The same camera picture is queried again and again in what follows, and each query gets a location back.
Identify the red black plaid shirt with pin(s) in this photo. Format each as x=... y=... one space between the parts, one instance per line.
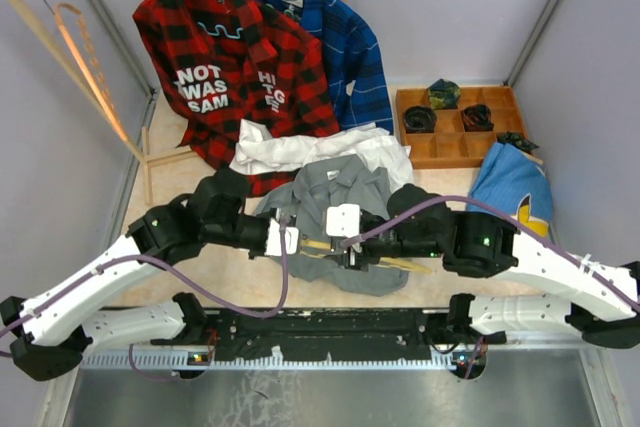
x=223 y=61

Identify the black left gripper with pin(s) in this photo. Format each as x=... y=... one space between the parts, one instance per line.
x=254 y=254

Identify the wooden compartment tray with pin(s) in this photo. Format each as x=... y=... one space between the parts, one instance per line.
x=450 y=144

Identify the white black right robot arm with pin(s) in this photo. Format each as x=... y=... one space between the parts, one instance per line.
x=575 y=296

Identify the orange hanger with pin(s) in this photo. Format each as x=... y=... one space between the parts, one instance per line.
x=85 y=56

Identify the light blue pikachu cloth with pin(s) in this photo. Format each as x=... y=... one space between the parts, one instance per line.
x=515 y=183

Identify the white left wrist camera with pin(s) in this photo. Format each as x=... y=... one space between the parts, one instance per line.
x=281 y=239

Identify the grey button shirt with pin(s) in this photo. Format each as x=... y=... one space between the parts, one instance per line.
x=319 y=186

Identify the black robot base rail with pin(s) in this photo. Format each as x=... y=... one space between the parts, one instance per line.
x=351 y=334

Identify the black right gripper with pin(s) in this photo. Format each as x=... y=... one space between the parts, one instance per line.
x=359 y=257

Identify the white shirt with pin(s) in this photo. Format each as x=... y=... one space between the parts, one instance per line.
x=258 y=152

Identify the rolled dark tie by cloth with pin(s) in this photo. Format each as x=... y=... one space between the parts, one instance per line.
x=517 y=140

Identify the yellow hanger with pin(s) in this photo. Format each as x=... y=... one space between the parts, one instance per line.
x=322 y=250

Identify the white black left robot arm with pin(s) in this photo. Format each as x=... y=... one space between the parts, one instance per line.
x=55 y=331

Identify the rolled black orange tie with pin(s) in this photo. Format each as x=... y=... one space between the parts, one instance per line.
x=477 y=118

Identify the rolled green blue tie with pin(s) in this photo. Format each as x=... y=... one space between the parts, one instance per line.
x=443 y=94

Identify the blue plaid shirt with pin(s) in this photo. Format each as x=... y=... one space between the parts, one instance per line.
x=351 y=57

